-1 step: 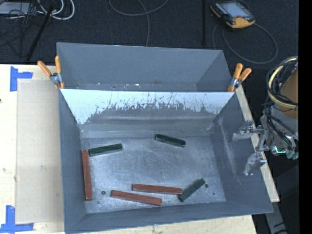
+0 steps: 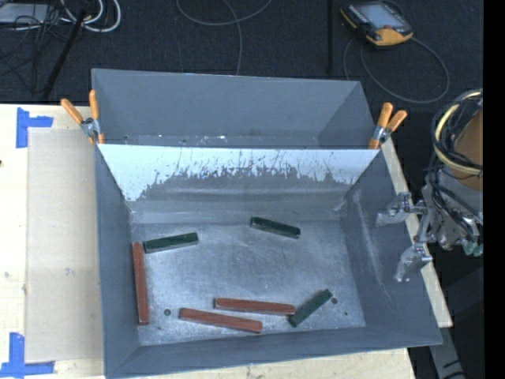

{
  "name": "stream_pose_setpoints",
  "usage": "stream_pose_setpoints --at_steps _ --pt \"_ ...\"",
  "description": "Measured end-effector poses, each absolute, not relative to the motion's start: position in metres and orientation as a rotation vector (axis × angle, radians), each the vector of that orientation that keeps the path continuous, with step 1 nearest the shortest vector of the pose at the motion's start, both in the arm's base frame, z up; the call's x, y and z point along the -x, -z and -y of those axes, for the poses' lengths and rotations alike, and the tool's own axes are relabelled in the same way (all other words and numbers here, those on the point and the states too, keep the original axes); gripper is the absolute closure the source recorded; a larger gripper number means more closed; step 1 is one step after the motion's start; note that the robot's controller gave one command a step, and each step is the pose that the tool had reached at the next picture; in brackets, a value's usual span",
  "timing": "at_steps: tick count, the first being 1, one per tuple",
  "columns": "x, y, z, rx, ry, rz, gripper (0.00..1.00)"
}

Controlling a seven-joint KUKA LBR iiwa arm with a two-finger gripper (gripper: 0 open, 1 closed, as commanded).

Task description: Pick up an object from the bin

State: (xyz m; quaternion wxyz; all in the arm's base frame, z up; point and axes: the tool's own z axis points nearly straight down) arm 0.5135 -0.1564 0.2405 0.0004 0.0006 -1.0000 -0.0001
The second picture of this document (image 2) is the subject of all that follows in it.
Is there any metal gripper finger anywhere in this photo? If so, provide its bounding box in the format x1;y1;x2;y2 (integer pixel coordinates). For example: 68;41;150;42
375;191;415;228
394;242;434;283

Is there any dark green flat block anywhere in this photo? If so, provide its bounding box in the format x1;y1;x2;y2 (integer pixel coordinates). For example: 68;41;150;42
249;216;302;241
142;231;200;255
287;288;334;328

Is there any grey metal bin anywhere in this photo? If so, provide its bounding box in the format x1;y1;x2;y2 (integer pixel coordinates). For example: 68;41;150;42
91;68;444;379

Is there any red-brown flat block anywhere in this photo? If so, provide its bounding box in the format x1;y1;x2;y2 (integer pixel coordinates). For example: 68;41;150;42
212;297;297;317
131;242;152;326
178;307;264;335

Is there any pale wood flat board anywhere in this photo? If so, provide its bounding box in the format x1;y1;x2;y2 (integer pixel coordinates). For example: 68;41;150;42
24;127;105;365

